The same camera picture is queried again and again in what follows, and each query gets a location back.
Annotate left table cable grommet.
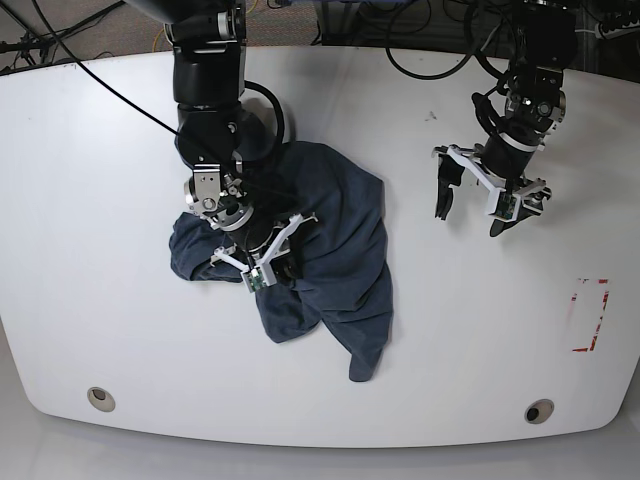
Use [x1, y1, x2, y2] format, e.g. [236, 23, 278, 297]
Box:
[87, 387, 116, 413]

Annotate red tape rectangle marking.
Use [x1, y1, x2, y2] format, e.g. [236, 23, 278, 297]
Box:
[567, 278, 610, 353]

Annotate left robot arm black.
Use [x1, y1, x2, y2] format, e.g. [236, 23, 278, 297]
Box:
[434, 1, 579, 237]

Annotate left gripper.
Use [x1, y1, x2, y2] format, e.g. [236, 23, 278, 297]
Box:
[432, 134, 552, 238]

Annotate black tripod legs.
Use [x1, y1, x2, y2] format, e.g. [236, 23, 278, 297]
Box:
[1, 1, 125, 74]

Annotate dark blue T-shirt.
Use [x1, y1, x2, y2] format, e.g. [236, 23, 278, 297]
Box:
[167, 140, 396, 384]

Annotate yellow cable on floor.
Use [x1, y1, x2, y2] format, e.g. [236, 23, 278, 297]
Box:
[152, 0, 259, 53]

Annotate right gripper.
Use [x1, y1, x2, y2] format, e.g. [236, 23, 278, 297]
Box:
[210, 213, 318, 284]

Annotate table cable grommet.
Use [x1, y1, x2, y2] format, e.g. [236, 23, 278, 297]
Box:
[524, 399, 555, 425]
[87, 387, 116, 413]

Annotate white power strip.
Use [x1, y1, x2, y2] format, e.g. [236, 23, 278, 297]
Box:
[595, 8, 639, 40]

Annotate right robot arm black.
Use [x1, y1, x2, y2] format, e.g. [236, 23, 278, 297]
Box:
[133, 1, 315, 292]

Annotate right table cable grommet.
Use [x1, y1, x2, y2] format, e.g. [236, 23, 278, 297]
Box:
[524, 399, 555, 425]

